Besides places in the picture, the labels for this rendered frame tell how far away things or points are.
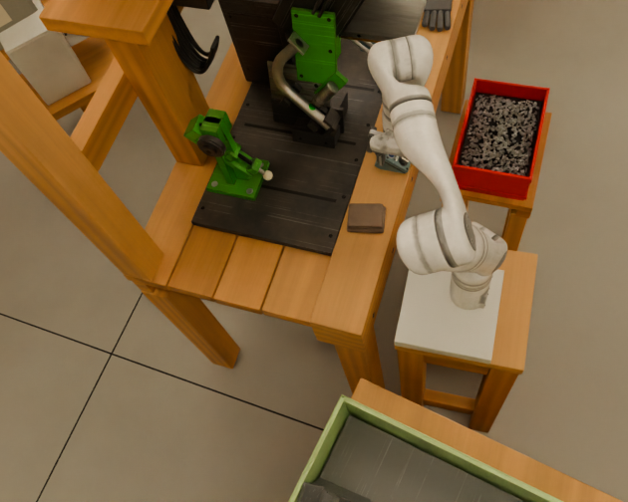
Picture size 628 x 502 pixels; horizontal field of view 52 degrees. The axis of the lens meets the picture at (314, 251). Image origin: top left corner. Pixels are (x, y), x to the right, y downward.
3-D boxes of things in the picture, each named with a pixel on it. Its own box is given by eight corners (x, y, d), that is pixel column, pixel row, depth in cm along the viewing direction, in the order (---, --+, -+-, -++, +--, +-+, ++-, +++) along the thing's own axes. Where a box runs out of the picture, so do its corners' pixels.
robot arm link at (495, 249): (468, 283, 115) (424, 254, 119) (492, 281, 140) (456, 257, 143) (496, 239, 113) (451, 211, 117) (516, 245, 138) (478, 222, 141)
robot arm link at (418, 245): (400, 279, 95) (441, 278, 118) (463, 263, 91) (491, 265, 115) (385, 219, 96) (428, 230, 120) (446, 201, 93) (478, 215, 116)
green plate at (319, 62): (346, 69, 180) (344, -2, 164) (337, 86, 175) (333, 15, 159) (307, 63, 183) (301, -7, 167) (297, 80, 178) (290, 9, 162)
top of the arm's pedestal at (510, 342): (535, 260, 172) (538, 253, 169) (521, 375, 160) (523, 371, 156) (416, 241, 180) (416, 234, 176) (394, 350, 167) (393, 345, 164)
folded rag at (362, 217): (386, 208, 176) (385, 202, 173) (384, 234, 172) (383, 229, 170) (349, 206, 177) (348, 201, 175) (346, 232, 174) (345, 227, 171)
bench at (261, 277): (465, 99, 298) (481, -69, 220) (380, 411, 241) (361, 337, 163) (322, 77, 316) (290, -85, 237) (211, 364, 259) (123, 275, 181)
